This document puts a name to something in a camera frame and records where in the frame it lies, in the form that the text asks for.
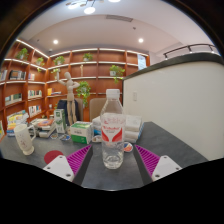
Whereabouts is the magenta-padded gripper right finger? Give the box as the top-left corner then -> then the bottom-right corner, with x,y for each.
133,144 -> 183,185

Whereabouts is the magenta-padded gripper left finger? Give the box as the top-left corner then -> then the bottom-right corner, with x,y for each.
43,144 -> 95,186

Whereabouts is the clear plastic water bottle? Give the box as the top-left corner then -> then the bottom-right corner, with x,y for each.
99,88 -> 127,170

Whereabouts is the flat round red coaster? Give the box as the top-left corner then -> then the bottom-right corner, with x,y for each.
43,149 -> 64,165

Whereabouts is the stack of colourful books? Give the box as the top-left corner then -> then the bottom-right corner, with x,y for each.
28,118 -> 56,139

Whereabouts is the green-white small box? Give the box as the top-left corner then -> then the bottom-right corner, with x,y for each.
69,121 -> 94,145

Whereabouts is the cream printed mug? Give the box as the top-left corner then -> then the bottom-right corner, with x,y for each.
13,123 -> 37,156

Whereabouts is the orange-blue small badge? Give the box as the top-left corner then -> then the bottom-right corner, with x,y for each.
123,141 -> 134,153

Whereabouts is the tall green-white carton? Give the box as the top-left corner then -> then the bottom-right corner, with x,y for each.
53,108 -> 68,134

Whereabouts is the dark chair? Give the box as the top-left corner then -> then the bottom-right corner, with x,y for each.
56,99 -> 82,126

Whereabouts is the white partition with dark top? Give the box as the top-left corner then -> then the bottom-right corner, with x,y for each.
122,52 -> 224,162

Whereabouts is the beige chair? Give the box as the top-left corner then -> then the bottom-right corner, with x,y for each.
89,97 -> 108,123

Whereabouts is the wooden artist mannequin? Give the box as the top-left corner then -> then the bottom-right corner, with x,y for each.
55,71 -> 81,126

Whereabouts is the wooden shelf unit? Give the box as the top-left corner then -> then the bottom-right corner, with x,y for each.
0,38 -> 151,141

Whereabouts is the dark metal railing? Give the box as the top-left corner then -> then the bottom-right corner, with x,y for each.
163,43 -> 218,60

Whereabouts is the ceiling air vent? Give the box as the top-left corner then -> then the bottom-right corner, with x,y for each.
105,14 -> 134,23

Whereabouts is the branched ceiling lamp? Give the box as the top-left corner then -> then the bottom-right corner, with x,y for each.
65,0 -> 101,15

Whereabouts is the white wall poster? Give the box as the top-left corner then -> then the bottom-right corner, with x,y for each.
137,53 -> 148,71

